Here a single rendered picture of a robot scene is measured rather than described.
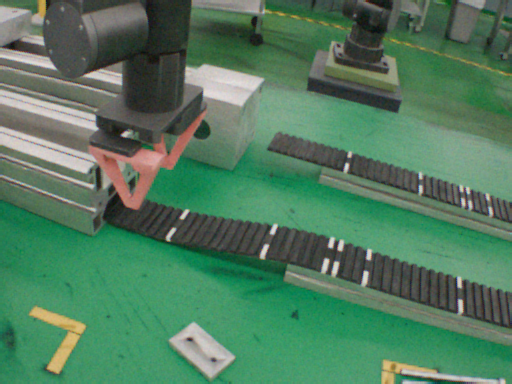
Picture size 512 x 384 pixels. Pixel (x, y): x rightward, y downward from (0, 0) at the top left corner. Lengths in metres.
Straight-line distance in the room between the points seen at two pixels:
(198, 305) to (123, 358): 0.09
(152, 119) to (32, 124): 0.21
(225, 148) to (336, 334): 0.28
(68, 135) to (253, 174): 0.24
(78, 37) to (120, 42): 0.03
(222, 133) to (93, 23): 0.30
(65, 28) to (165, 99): 0.12
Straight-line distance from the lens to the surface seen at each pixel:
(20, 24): 0.82
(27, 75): 0.73
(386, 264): 0.48
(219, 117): 0.58
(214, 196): 0.56
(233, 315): 0.44
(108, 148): 0.41
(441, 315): 0.49
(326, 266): 0.45
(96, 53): 0.33
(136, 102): 0.41
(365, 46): 1.00
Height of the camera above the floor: 1.12
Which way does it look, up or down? 35 degrees down
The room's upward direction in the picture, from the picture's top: 10 degrees clockwise
